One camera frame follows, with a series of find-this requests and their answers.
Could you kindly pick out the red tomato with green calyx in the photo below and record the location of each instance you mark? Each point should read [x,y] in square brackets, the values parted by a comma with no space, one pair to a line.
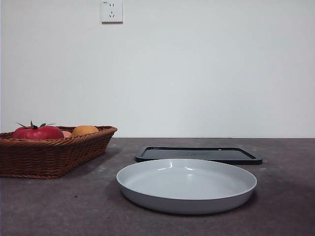
[37,133]

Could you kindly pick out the grey round plate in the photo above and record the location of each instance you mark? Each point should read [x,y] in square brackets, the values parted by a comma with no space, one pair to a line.
[187,182]

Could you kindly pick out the black rectangular tray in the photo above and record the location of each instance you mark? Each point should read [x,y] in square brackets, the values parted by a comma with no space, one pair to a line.
[221,154]

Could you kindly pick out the orange round fruit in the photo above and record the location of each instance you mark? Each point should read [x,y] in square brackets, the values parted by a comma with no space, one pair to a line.
[85,130]

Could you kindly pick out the pink peach fruit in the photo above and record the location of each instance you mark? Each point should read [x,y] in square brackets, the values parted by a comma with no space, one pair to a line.
[67,134]

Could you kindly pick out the brown wicker basket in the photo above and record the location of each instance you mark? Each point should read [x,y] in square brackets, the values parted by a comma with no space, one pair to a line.
[49,157]

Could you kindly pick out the white wall socket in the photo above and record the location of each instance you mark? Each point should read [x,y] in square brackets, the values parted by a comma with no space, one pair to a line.
[112,12]

